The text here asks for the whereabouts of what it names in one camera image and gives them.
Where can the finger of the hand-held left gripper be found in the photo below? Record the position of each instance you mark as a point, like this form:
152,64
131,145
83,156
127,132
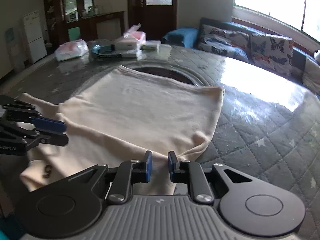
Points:
50,125
55,140

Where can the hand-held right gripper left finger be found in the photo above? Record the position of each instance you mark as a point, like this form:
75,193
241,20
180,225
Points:
149,166

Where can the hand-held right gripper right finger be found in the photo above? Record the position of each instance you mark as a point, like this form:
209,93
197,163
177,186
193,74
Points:
172,166

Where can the cream garment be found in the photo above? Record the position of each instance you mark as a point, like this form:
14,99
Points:
137,110

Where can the white plastic bag packet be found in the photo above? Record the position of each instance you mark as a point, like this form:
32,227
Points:
71,50

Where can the white fridge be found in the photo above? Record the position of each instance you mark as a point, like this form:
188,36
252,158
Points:
35,37

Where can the round built-in table cooker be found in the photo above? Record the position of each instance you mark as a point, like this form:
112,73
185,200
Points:
175,75

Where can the dark wooden cabinet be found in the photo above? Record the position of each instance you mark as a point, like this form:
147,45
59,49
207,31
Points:
87,27

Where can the white box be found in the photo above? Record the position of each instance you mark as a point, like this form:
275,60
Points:
126,46

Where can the small clear box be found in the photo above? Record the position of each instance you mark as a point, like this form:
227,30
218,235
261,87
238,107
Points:
150,46

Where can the pink box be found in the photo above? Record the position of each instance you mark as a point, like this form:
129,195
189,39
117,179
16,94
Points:
137,35

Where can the flat butterfly print pillow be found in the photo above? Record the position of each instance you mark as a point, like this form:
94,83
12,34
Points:
222,42

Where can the large butterfly print pillow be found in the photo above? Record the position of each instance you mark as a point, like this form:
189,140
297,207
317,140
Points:
271,55

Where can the dark wooden glass-panel door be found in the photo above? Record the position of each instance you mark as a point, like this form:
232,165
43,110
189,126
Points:
160,17

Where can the blue corner sofa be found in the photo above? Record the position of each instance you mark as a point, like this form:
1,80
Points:
240,26

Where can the plain grey pillow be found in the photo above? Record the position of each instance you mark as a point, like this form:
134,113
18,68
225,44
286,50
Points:
312,75

